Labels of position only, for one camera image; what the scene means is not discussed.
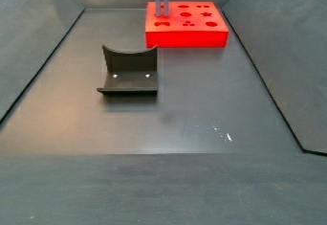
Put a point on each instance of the red shape-sorter block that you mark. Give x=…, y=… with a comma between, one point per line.
x=192, y=26

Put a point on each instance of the black curved holder stand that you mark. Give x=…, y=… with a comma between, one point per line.
x=131, y=71

